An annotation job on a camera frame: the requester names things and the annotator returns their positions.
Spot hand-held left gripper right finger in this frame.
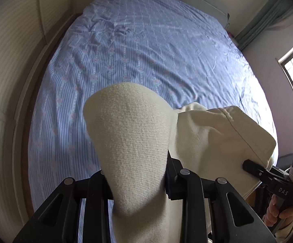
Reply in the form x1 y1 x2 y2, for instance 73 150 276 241
165 152 277 243

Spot blue striped floral bed sheet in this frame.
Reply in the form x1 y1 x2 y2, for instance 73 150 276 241
28 0 280 208

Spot person's right forearm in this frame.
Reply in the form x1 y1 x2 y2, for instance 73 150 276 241
274 220 293 240

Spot person's right hand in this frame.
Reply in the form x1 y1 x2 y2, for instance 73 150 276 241
262 196 293 228

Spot green curtain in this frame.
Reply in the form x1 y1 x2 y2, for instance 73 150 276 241
235 0 293 51

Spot beige ribbed wardrobe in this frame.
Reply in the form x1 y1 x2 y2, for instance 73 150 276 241
0 0 102 233

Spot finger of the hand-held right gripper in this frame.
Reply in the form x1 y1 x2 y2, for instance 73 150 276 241
242 159 277 183

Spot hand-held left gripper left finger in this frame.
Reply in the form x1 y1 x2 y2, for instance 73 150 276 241
12 169 114 243

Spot cream pants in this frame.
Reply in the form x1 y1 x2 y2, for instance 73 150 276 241
83 83 277 243

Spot wooden bed frame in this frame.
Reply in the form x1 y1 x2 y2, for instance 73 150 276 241
20 13 86 223

